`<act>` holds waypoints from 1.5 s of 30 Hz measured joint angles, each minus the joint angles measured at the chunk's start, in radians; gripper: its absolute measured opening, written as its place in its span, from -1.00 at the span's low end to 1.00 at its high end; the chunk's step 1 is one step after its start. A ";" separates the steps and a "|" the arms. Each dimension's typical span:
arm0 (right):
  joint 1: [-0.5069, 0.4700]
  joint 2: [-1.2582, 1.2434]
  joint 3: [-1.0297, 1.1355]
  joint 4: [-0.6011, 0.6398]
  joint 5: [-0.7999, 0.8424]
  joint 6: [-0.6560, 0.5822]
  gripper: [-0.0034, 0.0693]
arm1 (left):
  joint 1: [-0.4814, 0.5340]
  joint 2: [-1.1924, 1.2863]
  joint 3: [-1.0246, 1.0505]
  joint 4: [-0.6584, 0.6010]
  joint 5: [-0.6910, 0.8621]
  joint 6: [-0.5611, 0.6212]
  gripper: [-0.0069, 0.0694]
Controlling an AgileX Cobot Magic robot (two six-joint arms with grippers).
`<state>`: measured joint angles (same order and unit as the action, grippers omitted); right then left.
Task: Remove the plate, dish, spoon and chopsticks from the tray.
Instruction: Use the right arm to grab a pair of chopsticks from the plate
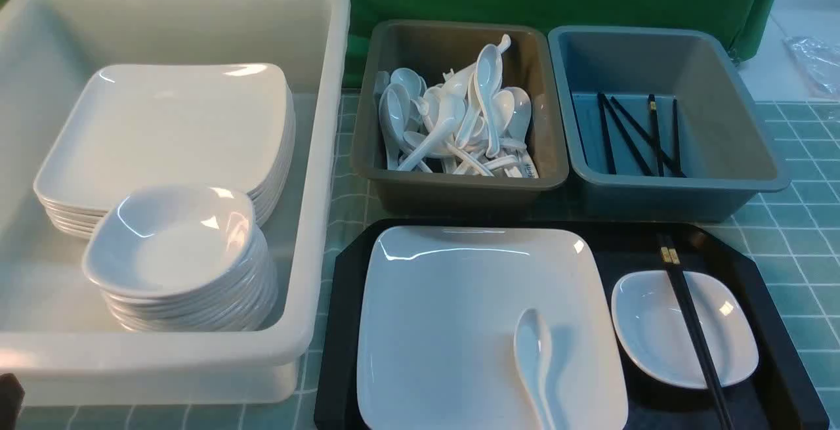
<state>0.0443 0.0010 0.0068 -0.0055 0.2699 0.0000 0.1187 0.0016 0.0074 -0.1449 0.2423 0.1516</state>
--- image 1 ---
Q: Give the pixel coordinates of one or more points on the stack of white square plates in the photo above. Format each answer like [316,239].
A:
[140,125]

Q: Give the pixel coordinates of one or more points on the clear plastic bag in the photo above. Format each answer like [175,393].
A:
[818,62]

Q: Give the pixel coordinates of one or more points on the pile of white spoons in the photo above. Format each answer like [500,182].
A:
[470,123]

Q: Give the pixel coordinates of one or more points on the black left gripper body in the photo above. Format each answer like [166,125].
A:
[12,396]

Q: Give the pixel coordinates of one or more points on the white square rice plate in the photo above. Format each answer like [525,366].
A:
[436,339]

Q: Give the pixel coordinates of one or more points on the black serving tray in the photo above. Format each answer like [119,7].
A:
[778,395]

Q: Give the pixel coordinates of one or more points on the black chopsticks in bin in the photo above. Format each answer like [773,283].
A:
[629,135]

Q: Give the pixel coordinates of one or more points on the brown plastic bin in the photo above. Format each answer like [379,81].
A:
[430,49]

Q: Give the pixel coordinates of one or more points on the white small dish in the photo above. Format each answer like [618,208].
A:
[650,325]

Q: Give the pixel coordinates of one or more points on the large white plastic tub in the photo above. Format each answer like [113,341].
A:
[58,338]

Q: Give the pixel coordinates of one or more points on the stack of white small bowls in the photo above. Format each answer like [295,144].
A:
[183,258]

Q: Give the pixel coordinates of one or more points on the black chopstick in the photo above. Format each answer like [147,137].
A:
[690,338]
[703,338]

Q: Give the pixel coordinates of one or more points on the white soup spoon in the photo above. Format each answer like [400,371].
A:
[533,350]

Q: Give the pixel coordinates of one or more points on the blue-grey plastic bin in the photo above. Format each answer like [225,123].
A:
[733,154]

